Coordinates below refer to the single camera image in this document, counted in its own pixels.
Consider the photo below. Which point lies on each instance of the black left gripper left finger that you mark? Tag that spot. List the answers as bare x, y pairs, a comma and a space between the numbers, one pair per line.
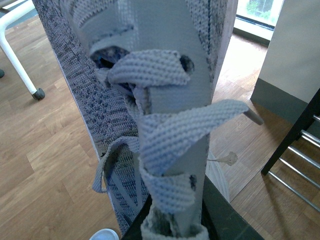
134, 232

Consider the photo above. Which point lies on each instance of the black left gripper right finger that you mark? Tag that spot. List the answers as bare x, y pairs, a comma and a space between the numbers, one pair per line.
221, 220

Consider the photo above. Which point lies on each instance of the grey knit sneaker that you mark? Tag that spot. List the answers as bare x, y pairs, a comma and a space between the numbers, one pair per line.
143, 75

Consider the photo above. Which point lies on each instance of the black metal shoe rack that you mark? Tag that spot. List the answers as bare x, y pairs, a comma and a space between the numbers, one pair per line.
299, 153

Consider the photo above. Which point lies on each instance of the white chair leg with caster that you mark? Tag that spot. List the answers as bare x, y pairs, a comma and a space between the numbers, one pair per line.
10, 16

